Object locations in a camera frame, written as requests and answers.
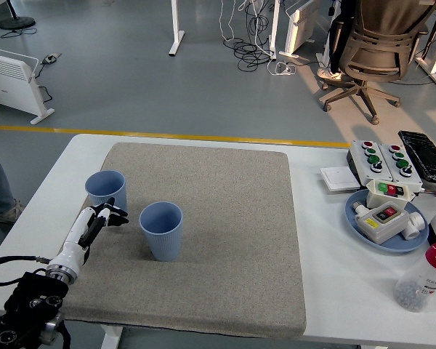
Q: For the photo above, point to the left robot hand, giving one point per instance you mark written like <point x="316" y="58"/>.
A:
<point x="74" y="240"/>

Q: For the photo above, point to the blue ribbed cup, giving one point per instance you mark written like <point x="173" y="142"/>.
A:
<point x="161" y="243"/>
<point x="105" y="185"/>

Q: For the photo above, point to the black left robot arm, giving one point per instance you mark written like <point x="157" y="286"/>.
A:
<point x="32" y="291"/>

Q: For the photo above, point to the white table leg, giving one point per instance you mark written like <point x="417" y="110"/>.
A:
<point x="110" y="338"/>

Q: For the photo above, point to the grey-brown mat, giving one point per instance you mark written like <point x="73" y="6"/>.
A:
<point x="210" y="236"/>

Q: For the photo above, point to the white panel heater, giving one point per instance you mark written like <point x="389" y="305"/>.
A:
<point x="7" y="80"/>
<point x="299" y="25"/>

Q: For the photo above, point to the floor power socket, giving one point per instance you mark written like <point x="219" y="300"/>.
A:
<point x="51" y="57"/>

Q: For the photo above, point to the black fan stand base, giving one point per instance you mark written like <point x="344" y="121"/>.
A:
<point x="17" y="23"/>

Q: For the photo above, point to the white desk leg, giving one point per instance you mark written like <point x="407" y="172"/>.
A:
<point x="274" y="22"/>
<point x="175" y="22"/>
<point x="434" y="74"/>

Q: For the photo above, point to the white four-button control box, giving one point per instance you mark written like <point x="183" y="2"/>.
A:
<point x="413" y="179"/>
<point x="361" y="160"/>

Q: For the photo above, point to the blue plate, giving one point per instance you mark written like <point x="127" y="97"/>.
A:
<point x="392" y="248"/>

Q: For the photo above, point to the seated person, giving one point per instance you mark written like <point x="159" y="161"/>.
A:
<point x="339" y="36"/>

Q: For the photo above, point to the white pipe fitting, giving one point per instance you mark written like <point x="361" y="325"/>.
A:
<point x="416" y="223"/>

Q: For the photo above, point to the red-capped bottle of screws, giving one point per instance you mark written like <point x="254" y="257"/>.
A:
<point x="418" y="280"/>

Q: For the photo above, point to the black plastic tray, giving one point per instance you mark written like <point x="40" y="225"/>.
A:
<point x="421" y="152"/>

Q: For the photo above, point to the beige mesh office chair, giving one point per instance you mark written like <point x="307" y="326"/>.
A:
<point x="381" y="22"/>

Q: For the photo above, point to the white flat wall switch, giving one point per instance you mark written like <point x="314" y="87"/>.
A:
<point x="339" y="179"/>

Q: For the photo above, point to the white green-red button switch box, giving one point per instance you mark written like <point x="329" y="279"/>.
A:
<point x="376" y="198"/>

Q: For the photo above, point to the white switch box yellow label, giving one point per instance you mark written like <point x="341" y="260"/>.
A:
<point x="381" y="228"/>

